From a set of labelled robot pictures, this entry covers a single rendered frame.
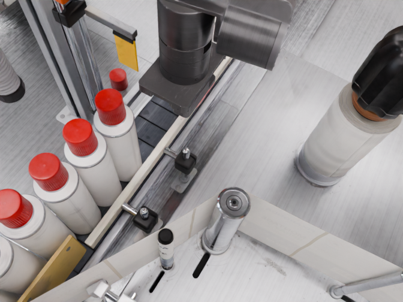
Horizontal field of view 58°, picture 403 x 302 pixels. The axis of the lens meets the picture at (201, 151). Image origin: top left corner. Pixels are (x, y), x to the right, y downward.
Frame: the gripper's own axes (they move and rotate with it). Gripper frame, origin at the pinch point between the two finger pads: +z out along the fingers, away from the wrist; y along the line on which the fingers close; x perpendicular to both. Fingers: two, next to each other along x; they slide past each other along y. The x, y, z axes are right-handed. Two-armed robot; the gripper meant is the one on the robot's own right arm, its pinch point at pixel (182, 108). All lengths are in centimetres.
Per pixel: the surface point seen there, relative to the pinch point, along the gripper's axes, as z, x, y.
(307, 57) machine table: 18.4, -10.4, 37.2
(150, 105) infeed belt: 13.5, 9.6, 5.1
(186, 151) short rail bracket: 6.8, -2.4, -2.4
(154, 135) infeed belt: 13.6, 5.6, 0.3
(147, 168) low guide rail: 10.2, 2.1, -6.6
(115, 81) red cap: 15.3, 19.1, 7.2
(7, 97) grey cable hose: -7.3, 15.1, -13.6
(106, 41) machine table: 18.3, 28.8, 16.6
